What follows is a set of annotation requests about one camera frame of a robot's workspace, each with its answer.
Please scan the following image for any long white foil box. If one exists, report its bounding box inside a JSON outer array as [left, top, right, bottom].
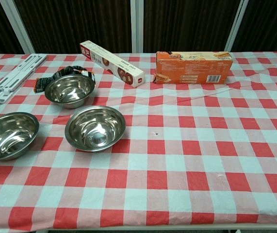
[[79, 40, 146, 88]]

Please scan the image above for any grey partition frame post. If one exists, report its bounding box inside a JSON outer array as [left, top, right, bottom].
[[225, 0, 250, 52], [130, 0, 145, 53], [0, 0, 36, 54]]

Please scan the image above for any red white checked tablecloth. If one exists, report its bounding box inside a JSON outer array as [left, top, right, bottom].
[[0, 50, 277, 230]]

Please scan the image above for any orange biscuit box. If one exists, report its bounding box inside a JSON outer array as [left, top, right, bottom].
[[153, 50, 234, 85]]

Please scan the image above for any black grey striped glove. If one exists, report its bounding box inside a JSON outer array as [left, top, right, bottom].
[[34, 65, 96, 93]]

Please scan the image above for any white folding laptop stand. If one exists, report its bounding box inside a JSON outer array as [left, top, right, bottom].
[[0, 54, 48, 104]]

